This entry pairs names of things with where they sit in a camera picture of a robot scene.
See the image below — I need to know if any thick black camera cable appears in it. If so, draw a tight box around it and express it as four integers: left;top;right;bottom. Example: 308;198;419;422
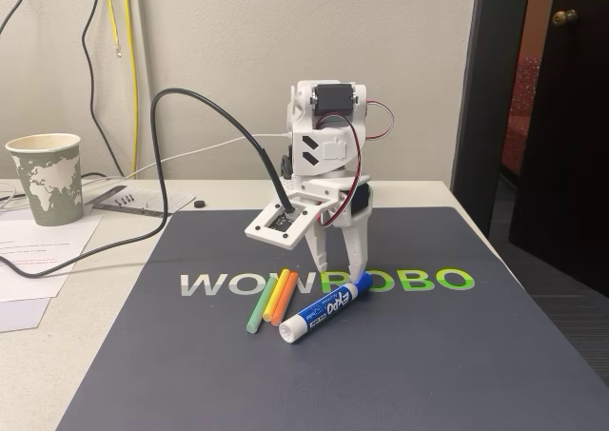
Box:
0;87;296;279

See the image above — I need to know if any large white printed paper sheet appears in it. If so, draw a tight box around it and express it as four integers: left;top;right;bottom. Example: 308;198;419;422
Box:
0;211;106;304

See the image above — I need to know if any green world map paper cup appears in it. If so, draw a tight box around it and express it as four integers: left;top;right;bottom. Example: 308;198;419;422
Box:
5;133;86;227

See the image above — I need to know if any black wall cable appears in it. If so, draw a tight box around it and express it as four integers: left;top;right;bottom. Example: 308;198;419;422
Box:
80;0;129;185

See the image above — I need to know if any dark door frame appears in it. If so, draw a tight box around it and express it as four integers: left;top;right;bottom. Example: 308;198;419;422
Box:
449;0;532;237

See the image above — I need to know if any dark wooden door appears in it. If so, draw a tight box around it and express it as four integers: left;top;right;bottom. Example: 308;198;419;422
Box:
507;0;609;304

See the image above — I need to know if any orange chalk stick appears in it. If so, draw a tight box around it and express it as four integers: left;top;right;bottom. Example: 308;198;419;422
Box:
269;271;299;326

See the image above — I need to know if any yellow chalk stick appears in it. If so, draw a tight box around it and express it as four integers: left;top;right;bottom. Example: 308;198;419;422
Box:
263;268;291;322

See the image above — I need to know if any small white paper sheet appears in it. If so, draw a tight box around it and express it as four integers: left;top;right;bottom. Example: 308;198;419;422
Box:
0;297;51;333

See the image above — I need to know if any grey WOWROBO mat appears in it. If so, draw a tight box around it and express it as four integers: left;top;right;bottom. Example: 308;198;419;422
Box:
55;206;608;431

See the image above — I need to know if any green chalk stick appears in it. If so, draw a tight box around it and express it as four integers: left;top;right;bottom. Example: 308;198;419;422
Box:
245;277;279;335

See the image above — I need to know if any thin black cable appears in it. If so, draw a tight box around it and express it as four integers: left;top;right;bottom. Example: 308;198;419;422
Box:
0;0;27;37

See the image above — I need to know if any lined paper sheet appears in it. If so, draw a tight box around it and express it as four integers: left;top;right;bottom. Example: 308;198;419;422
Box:
85;186;197;219

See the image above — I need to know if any blue Expo marker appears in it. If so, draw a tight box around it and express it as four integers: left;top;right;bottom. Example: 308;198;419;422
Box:
278;271;373;345

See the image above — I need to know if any short yellow wire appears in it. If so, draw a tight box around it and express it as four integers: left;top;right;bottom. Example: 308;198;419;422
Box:
102;0;124;59

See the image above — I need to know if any red patterned fabric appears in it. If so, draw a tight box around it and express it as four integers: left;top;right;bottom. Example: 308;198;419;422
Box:
499;56;542;175

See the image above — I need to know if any long yellow cable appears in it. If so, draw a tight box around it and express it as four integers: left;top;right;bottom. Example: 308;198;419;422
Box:
123;0;141;180

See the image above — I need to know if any white mounted camera module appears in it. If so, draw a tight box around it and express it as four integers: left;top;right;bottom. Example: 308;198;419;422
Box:
245;190;334;251

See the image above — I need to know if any thin white cable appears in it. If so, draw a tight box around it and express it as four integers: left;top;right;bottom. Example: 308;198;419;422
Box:
83;129;294;199

